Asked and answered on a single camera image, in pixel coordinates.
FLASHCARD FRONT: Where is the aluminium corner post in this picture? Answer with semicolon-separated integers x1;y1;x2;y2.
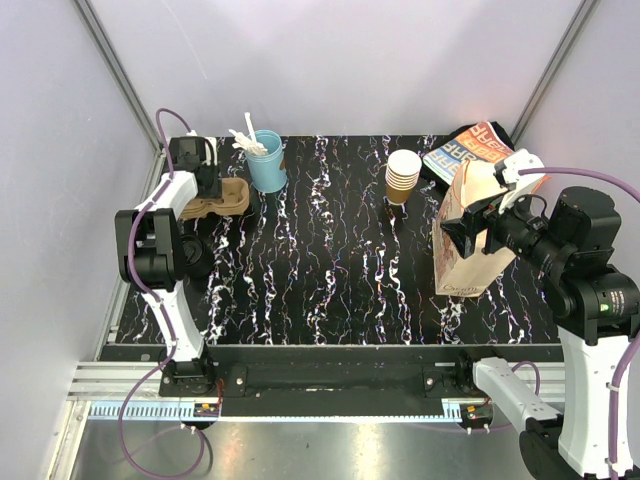
510;0;601;143
71;0;161;152

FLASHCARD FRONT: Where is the stack of black lids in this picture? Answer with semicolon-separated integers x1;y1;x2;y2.
181;234;214;278

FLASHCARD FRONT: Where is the blue cup with stirrers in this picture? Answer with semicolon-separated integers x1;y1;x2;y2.
244;130;287;194

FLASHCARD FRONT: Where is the right aluminium corner post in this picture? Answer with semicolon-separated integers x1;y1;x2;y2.
510;0;601;143

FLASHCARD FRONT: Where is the brown paper takeout bag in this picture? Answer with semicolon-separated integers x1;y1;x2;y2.
432;161;515;297

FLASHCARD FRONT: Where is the stack of paper cups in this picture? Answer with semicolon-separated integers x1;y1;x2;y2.
385;149;422;205

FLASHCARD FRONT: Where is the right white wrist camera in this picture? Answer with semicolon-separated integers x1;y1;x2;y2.
494;148;544;214

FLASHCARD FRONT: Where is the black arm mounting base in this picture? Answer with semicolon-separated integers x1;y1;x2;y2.
159;344;511;401

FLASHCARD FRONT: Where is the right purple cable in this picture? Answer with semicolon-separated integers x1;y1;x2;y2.
469;167;640;471

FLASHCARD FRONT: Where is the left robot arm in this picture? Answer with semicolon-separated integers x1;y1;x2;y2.
115;131;221;396

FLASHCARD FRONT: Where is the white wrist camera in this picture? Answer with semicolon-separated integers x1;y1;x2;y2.
494;148;544;214
187;130;218;165

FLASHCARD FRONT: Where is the purple cable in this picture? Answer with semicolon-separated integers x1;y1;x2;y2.
117;107;214;476
469;167;640;471

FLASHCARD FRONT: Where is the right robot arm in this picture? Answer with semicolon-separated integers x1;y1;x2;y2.
442;186;639;479

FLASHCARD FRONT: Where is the left aluminium corner post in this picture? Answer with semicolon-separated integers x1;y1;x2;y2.
71;0;161;152

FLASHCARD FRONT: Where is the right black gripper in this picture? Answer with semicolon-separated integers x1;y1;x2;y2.
439;176;569;270

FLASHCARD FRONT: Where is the aluminium frame rail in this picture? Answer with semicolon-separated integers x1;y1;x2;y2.
49;359;614;424

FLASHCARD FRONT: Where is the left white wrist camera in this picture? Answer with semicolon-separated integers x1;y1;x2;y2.
187;130;218;165

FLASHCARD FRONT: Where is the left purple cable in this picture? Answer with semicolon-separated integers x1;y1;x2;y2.
117;107;214;476

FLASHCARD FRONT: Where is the cardboard cup carrier stack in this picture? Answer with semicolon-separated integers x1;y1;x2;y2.
180;177;250;220

